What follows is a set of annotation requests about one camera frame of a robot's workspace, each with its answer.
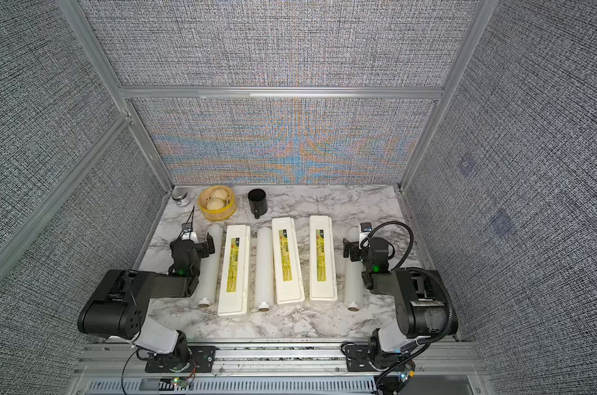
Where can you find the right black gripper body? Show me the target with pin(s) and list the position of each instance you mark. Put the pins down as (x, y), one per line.
(357, 254)

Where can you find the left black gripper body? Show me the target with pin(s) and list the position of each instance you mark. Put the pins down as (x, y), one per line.
(202, 251)

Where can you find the plastic wrap roll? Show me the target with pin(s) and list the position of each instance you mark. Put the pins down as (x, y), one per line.
(264, 271)
(353, 286)
(205, 294)

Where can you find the white wrap dispenser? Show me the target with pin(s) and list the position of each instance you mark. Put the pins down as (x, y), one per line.
(322, 266)
(234, 285)
(289, 287)

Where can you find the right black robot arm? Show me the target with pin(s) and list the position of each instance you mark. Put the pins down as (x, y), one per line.
(424, 312)

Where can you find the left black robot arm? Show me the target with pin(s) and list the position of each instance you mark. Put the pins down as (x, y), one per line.
(118, 306)

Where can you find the small silver tin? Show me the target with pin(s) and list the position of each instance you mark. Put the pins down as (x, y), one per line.
(181, 196)

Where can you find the yellow bowl with buns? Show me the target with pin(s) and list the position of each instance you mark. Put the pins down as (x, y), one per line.
(217, 203)

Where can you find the black cup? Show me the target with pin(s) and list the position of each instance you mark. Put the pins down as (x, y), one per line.
(257, 199)

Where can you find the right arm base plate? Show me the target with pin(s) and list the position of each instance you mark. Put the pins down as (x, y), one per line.
(365, 358)

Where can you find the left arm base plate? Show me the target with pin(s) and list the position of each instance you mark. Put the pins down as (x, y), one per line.
(201, 359)

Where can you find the aluminium mounting rail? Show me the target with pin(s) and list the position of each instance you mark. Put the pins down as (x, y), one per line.
(300, 357)

